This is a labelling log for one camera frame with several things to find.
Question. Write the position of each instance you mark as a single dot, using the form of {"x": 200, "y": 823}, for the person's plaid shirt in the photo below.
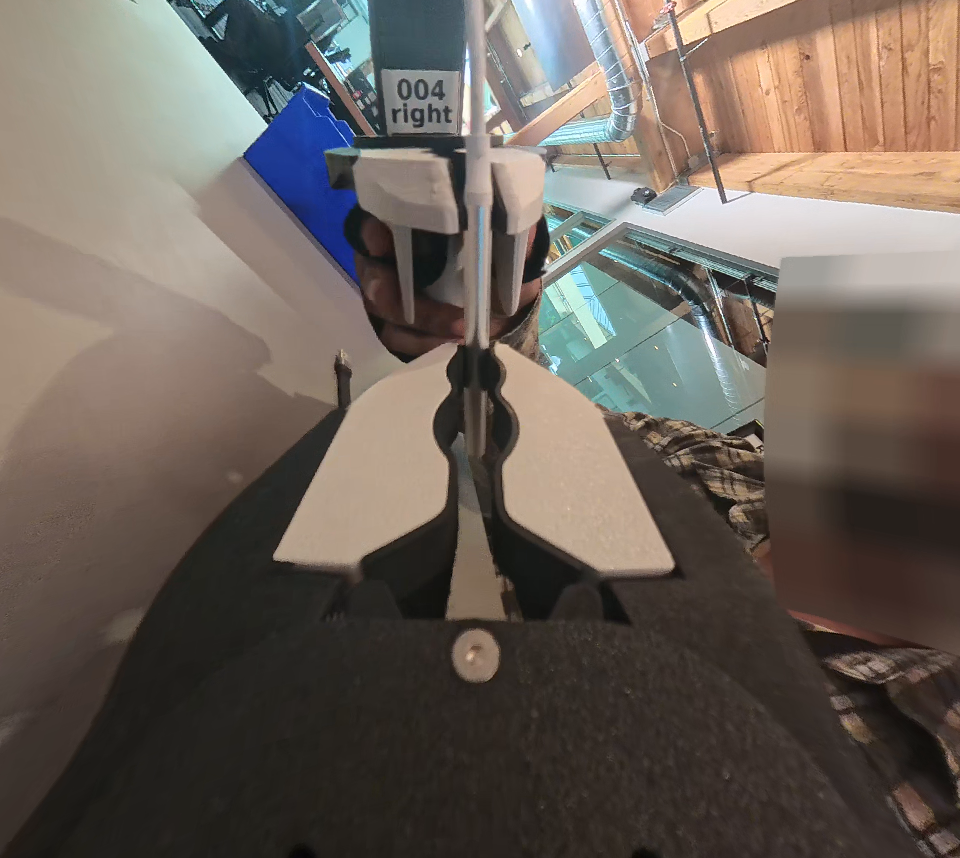
{"x": 892, "y": 723}

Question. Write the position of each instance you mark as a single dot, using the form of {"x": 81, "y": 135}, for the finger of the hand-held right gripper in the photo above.
{"x": 405, "y": 191}
{"x": 517, "y": 191}

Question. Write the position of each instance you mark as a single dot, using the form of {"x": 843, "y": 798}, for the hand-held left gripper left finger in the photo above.
{"x": 367, "y": 491}

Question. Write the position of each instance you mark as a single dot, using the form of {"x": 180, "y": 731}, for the person's right forearm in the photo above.
{"x": 705, "y": 468}

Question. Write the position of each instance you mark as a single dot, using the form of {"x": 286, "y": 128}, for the white ceiling vent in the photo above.
{"x": 675, "y": 198}

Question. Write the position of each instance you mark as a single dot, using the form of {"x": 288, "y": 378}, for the blue plastic bin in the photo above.
{"x": 300, "y": 176}

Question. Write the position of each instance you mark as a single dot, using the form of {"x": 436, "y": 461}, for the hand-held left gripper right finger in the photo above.
{"x": 585, "y": 491}

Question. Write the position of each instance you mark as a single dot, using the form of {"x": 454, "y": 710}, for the silver ventilation duct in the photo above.
{"x": 615, "y": 108}

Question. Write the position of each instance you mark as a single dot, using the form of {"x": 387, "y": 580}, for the person's right hand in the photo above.
{"x": 442, "y": 327}

